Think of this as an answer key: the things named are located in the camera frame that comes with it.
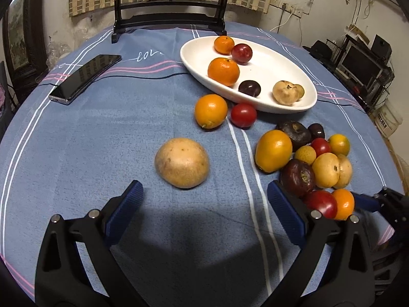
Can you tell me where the large orange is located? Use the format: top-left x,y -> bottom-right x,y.
207,58 -> 240,87

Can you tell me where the black speaker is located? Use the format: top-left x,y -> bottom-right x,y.
371,35 -> 392,64

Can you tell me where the large tan passion fruit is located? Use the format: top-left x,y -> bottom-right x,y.
154,138 -> 210,189

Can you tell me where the small red tomato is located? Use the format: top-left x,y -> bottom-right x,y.
230,103 -> 257,128

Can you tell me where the blue striped tablecloth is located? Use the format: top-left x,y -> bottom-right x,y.
0,21 -> 405,304

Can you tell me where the yellow-orange fruit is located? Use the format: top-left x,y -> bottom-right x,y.
255,130 -> 292,173

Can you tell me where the computer monitor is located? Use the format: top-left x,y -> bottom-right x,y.
337,45 -> 382,87

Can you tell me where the wall power strip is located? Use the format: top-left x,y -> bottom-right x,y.
270,0 -> 304,18

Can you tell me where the orange round citrus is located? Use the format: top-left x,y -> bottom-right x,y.
332,189 -> 355,220

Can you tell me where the small mandarin orange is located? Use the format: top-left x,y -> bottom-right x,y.
213,35 -> 235,56

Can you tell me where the yellow-green citrus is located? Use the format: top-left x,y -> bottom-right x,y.
328,134 -> 350,156

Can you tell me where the dark purple mangosteen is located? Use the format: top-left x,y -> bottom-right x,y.
279,159 -> 316,198

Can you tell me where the large red plum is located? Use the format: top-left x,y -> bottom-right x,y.
231,44 -> 253,64

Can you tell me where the dark framed painting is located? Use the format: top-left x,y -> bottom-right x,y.
3,0 -> 47,78

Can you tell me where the round goldfish screen stand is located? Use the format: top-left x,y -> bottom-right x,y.
112,0 -> 228,44

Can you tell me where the dark purple plum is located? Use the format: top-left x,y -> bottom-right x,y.
238,80 -> 261,98

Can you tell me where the red cherry tomato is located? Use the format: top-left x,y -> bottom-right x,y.
311,138 -> 331,157

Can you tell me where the white oval plate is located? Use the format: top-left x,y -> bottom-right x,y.
179,36 -> 317,114

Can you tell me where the dark flat mangosteen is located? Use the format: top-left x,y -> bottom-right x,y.
275,120 -> 312,152

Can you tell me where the small yellow round fruit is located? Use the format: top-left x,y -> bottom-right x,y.
294,145 -> 317,165

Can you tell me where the cracked beige fruit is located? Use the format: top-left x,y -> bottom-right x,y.
272,80 -> 300,105

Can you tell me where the white plastic bucket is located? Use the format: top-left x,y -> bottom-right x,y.
374,99 -> 403,139

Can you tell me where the pale tan passion fruit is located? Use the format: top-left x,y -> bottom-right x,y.
333,154 -> 353,189

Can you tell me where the black smartphone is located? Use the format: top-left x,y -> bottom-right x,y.
49,54 -> 122,105

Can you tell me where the small yellow-green lime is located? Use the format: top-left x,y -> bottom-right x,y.
294,84 -> 305,101

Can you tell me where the small orange kumquat-like fruit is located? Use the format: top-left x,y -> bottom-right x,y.
194,94 -> 228,130

